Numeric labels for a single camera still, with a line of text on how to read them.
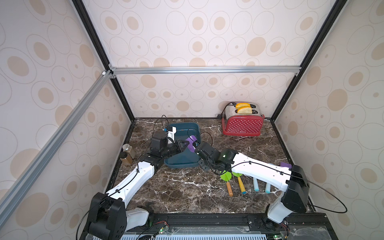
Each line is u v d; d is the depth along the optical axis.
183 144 0.70
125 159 0.89
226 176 0.90
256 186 0.83
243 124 1.00
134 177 0.49
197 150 0.59
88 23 0.71
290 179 0.43
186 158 0.94
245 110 0.97
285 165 0.94
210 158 0.57
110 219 0.40
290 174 0.44
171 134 0.74
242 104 1.00
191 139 0.80
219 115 1.17
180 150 0.70
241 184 0.85
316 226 0.73
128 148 0.90
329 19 0.72
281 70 0.91
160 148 0.62
